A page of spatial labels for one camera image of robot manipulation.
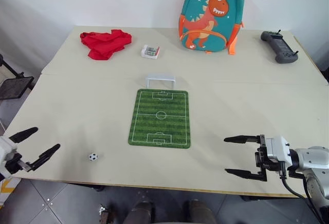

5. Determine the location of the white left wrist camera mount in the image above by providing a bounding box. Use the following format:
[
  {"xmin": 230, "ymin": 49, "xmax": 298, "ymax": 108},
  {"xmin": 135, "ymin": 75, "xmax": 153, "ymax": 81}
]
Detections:
[{"xmin": 0, "ymin": 136, "xmax": 19, "ymax": 181}]

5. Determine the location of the grey handheld controller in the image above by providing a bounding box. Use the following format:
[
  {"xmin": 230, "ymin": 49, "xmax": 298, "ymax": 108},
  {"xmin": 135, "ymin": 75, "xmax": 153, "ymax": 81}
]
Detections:
[{"xmin": 260, "ymin": 29, "xmax": 300, "ymax": 65}]

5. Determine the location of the green soccer field mat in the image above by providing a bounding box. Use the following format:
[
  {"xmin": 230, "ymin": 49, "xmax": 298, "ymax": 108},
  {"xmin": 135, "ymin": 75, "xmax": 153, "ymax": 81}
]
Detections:
[{"xmin": 127, "ymin": 89, "xmax": 192, "ymax": 150}]

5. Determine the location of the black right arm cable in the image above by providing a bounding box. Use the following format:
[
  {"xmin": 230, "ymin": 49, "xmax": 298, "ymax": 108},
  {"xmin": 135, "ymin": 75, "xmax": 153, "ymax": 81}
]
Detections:
[{"xmin": 280, "ymin": 171, "xmax": 327, "ymax": 224}]

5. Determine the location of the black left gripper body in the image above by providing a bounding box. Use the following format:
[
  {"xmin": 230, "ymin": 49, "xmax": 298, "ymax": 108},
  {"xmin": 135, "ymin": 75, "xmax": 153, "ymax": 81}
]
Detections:
[{"xmin": 4, "ymin": 152, "xmax": 34, "ymax": 175}]

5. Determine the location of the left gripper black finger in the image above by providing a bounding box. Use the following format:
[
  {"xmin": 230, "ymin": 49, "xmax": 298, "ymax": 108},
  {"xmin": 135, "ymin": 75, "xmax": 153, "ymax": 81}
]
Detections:
[
  {"xmin": 30, "ymin": 143, "xmax": 61, "ymax": 172},
  {"xmin": 9, "ymin": 127, "xmax": 39, "ymax": 143}
]

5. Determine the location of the small white printed box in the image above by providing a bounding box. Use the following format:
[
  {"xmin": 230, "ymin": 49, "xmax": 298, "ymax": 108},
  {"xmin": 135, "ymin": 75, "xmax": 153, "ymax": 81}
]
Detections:
[{"xmin": 140, "ymin": 44, "xmax": 161, "ymax": 61}]

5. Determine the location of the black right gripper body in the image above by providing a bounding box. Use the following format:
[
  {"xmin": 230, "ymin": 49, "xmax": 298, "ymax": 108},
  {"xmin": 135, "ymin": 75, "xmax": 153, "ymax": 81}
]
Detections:
[{"xmin": 254, "ymin": 134, "xmax": 286, "ymax": 177}]

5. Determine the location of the small grey goal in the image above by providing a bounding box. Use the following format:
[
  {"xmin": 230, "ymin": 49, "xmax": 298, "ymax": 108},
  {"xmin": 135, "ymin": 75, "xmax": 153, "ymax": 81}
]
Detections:
[{"xmin": 145, "ymin": 73, "xmax": 177, "ymax": 89}]

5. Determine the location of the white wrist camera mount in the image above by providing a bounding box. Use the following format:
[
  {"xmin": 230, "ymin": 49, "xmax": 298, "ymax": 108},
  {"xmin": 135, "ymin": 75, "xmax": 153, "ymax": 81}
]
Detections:
[
  {"xmin": 264, "ymin": 135, "xmax": 293, "ymax": 164},
  {"xmin": 0, "ymin": 136, "xmax": 19, "ymax": 181}
]

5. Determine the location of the dark rounded shape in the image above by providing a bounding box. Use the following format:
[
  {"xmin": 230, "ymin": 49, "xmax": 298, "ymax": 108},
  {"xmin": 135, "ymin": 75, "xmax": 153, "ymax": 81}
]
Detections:
[
  {"xmin": 130, "ymin": 200, "xmax": 157, "ymax": 224},
  {"xmin": 183, "ymin": 199, "xmax": 217, "ymax": 224}
]

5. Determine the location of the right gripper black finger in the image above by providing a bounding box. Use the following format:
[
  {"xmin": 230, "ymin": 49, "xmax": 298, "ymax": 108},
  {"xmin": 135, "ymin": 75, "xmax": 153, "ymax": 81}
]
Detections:
[
  {"xmin": 224, "ymin": 167, "xmax": 268, "ymax": 182},
  {"xmin": 223, "ymin": 135, "xmax": 261, "ymax": 145}
]

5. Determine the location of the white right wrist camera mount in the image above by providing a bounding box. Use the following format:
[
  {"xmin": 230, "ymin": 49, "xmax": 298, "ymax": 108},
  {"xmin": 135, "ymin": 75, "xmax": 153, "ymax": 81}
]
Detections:
[{"xmin": 264, "ymin": 135, "xmax": 293, "ymax": 164}]

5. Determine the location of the red cloth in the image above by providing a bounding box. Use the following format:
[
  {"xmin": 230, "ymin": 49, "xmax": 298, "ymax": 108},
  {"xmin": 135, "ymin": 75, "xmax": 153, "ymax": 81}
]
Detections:
[{"xmin": 79, "ymin": 29, "xmax": 133, "ymax": 61}]

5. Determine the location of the teal dinosaur backpack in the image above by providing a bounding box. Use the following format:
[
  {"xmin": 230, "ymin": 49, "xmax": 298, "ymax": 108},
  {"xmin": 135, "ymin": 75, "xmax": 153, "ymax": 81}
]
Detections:
[{"xmin": 177, "ymin": 0, "xmax": 245, "ymax": 56}]

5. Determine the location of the black metal stand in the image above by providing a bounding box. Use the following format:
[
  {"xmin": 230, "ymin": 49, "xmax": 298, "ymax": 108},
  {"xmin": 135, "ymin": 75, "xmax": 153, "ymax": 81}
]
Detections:
[{"xmin": 0, "ymin": 53, "xmax": 35, "ymax": 102}]

